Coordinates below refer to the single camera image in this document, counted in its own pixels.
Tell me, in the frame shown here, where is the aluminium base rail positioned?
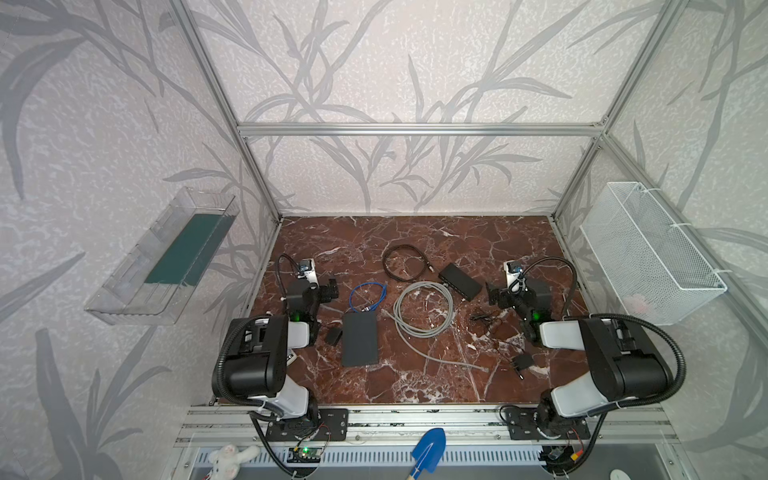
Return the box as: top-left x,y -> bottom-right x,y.
173,403 -> 680,448

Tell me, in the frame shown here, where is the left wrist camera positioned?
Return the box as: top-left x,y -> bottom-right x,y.
298,258 -> 318,284

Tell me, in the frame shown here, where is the thin black wire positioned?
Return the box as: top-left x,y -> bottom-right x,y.
467,305 -> 511,330

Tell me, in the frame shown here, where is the blue toy shovel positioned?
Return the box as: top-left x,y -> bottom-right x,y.
407,427 -> 446,480

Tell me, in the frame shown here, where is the clear plastic wall bin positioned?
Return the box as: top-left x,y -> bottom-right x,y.
85,187 -> 240,326

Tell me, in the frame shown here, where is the black coiled cable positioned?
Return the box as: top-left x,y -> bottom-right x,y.
382,244 -> 436,283

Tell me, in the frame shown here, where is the white wire mesh basket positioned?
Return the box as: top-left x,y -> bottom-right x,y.
580,182 -> 728,326

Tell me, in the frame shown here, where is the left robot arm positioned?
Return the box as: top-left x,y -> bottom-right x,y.
212,278 -> 339,429

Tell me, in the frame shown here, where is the small black network switch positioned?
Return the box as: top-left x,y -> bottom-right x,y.
438,263 -> 482,301

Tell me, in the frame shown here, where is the white plush bunny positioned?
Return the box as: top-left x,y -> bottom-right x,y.
206,444 -> 261,480

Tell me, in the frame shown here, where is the black power adapter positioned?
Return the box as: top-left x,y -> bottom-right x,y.
511,353 -> 534,380
325,326 -> 343,347

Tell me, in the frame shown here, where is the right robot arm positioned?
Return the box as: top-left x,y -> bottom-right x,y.
486,278 -> 687,440

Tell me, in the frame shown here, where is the blue ethernet cable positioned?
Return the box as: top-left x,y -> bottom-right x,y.
348,281 -> 388,314

